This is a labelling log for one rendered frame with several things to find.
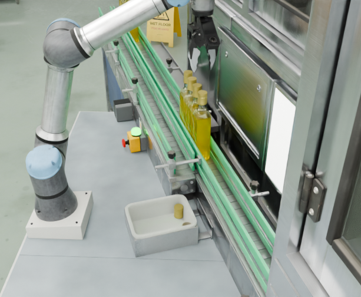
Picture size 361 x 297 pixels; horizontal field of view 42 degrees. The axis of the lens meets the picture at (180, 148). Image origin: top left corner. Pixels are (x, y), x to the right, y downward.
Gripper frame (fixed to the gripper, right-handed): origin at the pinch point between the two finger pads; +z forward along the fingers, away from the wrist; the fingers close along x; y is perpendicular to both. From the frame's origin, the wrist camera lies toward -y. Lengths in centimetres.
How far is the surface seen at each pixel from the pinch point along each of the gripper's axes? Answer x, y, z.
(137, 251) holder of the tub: 33, -31, 48
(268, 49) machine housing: -12.6, -21.0, -13.6
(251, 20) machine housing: -15.1, -3.2, -16.2
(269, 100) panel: -11.7, -27.0, 0.3
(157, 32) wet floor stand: -71, 322, 111
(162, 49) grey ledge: -16, 107, 37
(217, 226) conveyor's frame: 6, -35, 41
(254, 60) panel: -12.7, -12.9, -6.8
